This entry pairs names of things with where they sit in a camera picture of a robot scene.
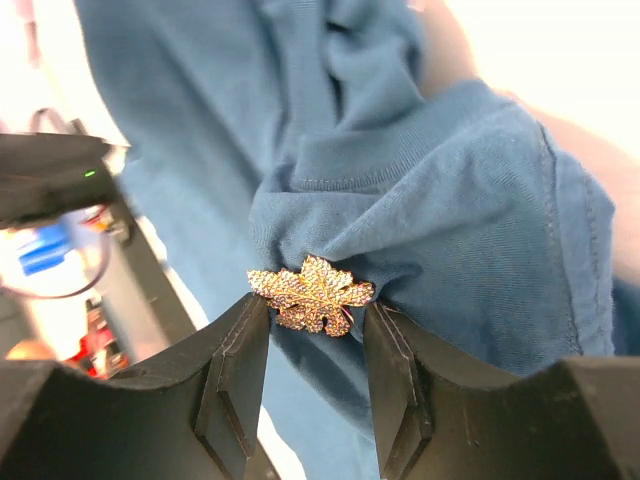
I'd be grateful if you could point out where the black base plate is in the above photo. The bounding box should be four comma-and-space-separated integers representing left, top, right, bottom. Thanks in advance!
110, 197, 196, 349

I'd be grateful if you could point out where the gold leaf brooch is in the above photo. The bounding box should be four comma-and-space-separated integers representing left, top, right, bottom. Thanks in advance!
247, 255, 375, 337

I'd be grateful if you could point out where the blue t-shirt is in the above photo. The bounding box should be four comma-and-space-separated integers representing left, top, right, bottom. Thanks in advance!
74, 0, 640, 480

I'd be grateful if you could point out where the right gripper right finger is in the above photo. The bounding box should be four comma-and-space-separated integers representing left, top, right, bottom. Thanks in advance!
364, 303, 639, 479

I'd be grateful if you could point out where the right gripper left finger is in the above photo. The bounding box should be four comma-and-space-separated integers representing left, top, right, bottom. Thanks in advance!
1, 295, 271, 479

